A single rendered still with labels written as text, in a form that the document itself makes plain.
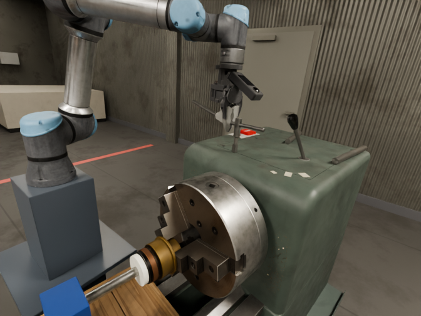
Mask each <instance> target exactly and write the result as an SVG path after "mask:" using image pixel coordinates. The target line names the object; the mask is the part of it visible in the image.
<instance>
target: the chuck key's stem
mask: <svg viewBox="0 0 421 316"><path fill-rule="evenodd" d="M240 123H242V118H236V119H235V124H234V134H233V137H234V143H233V144H232V152H234V153H236V152H237V148H238V144H237V143H238V138H239V137H240V133H241V127H240V126H239V124H240Z"/></svg>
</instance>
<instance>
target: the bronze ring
mask: <svg viewBox="0 0 421 316"><path fill-rule="evenodd" d="M180 249H181V247H180V245H179V243H178V241H177V240H176V239H174V238H170V239H169V240H166V239H165V238H164V237H163V236H158V237H156V238H155V240H154V241H152V242H150V243H148V244H146V245H145V247H144V248H142V249H141V250H138V251H137V252H136V253H135V254H138V255H140V256H141V257H142V258H143V260H144V262H145V264H146V266H147V269H148V274H149V281H148V283H147V284H150V283H153V282H154V281H155V280H157V279H159V280H161V279H162V278H163V277H166V276H167V275H168V274H174V273H175V272H176V271H177V259H176V256H175V252H176V251H178V250H180Z"/></svg>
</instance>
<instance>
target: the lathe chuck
mask: <svg viewBox="0 0 421 316"><path fill-rule="evenodd" d="M208 182H213V183H216V184H217V185H218V186H219V188H218V189H209V188H208V187H206V184H207V183H208ZM174 186H175V187H176V190H177V192H178V195H179V198H180V200H181V203H182V205H183V208H184V211H185V213H186V216H187V219H188V220H189V223H190V224H192V226H191V227H190V228H189V229H187V230H185V231H183V232H182V233H180V234H178V235H176V236H174V237H173V238H174V239H176V240H177V241H178V243H181V242H183V241H186V240H187V239H186V238H187V237H189V236H190V237H193V238H194V239H195V240H196V239H198V238H199V239H201V238H202V240H203V241H205V242H206V243H208V244H210V245H211V246H213V247H214V248H216V249H218V250H219V251H221V252H223V253H224V254H226V255H227V256H229V257H231V258H232V259H234V260H236V261H238V260H240V259H241V257H240V256H241V255H243V269H242V272H240V273H239V272H237V273H236V274H234V273H233V272H231V271H230V272H229V273H228V274H226V275H225V276H224V277H222V278H221V279H220V280H219V281H216V280H215V279H213V278H212V277H211V276H210V275H208V274H207V273H206V272H205V271H203V272H202V273H201V274H199V275H196V274H194V273H193V272H192V271H190V270H189V269H188V270H187V271H185V272H183V276H185V278H186V279H187V280H188V281H189V282H190V283H191V284H192V285H193V286H194V287H195V288H196V289H198V291H200V292H202V293H203V294H205V295H207V296H210V297H213V298H224V297H226V296H228V295H230V294H231V293H232V292H233V291H234V290H235V289H236V288H237V287H238V286H239V285H240V284H241V283H242V282H244V281H245V280H246V279H247V278H248V277H249V276H250V275H252V274H253V273H254V271H255V270H256V268H257V266H258V263H259V259H260V255H261V242H260V237H259V232H258V229H257V225H256V222H255V220H254V217H253V215H252V213H251V211H250V209H249V208H248V206H247V204H246V203H245V201H244V200H243V198H242V197H241V196H240V195H239V193H238V192H237V191H236V190H235V189H234V188H233V187H232V186H231V185H229V184H228V183H227V182H226V181H224V180H222V179H220V178H218V177H216V176H213V175H209V174H201V175H198V176H195V177H191V178H189V179H186V180H183V181H180V182H176V183H175V185H174ZM171 187H173V186H169V187H168V188H167V189H166V190H165V192H164V195H165V194H168V193H170V190H169V189H170V188H171Z"/></svg>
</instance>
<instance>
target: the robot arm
mask: <svg viewBox="0 0 421 316"><path fill-rule="evenodd" d="M43 1H44V3H45V5H46V6H47V8H48V9H49V10H50V11H51V12H52V13H53V14H55V15H56V16H58V17H59V18H61V19H64V26H65V28H66V29H67V30H68V32H69V37H68V53H67V61H66V77H65V92H64V101H63V102H62V103H60V104H59V105H58V112H54V111H44V112H35V113H31V114H27V115H25V116H23V117H22V118H21V120H20V122H19V123H20V127H21V129H20V132H21V134H22V136H23V142H24V146H25V150H26V155H27V158H28V166H27V169H26V175H25V178H26V183H27V185H29V186H32V187H53V186H59V185H61V184H65V183H67V182H70V181H71V180H73V179H74V178H75V177H76V169H75V167H74V165H73V163H72V162H71V160H70V158H69V157H68V152H67V148H66V146H67V145H69V144H72V143H75V142H78V141H80V140H85V139H87V138H89V137H90V136H92V135H93V134H94V133H95V132H96V129H97V120H96V119H95V116H94V114H93V110H92V109H91V107H90V98H91V89H92V83H93V74H94V68H95V59H96V49H97V44H98V41H100V40H101V39H103V34H104V30H106V29H108V28H109V27H110V26H111V24H112V21H113V20H116V21H123V22H126V23H132V24H139V25H142V26H149V27H153V28H159V29H165V30H169V31H174V32H178V33H182V35H183V37H184V39H185V40H187V41H193V42H198V41H200V42H211V43H221V55H220V62H221V64H220V65H216V70H219V74H218V81H217V82H216V81H215V82H216V83H215V82H214V84H211V85H210V100H211V101H214V102H217V103H221V110H220V112H217V113H216V119H217V120H218V121H220V122H222V123H223V125H224V129H225V131H226V132H230V131H231V129H232V127H233V125H230V123H231V121H232V122H235V119H236V118H238V116H239V114H240V111H241V108H242V98H243V96H242V93H244V94H245V95H246V96H247V97H248V98H249V99H250V100H260V99H261V98H262V97H263V93H262V92H261V91H260V90H259V89H258V88H257V87H256V86H255V85H254V84H253V83H251V82H250V81H249V80H248V79H247V78H246V77H245V76H244V75H243V74H242V73H240V72H237V70H242V64H244V56H245V48H246V38H247V28H248V27H249V25H248V22H249V10H248V8H247V7H245V6H243V5H239V4H232V5H227V6H225V8H224V11H223V14H209V13H207V12H206V11H205V9H204V8H203V6H202V5H201V3H200V2H199V1H198V0H43ZM211 93H212V96H211ZM232 103H233V104H232Z"/></svg>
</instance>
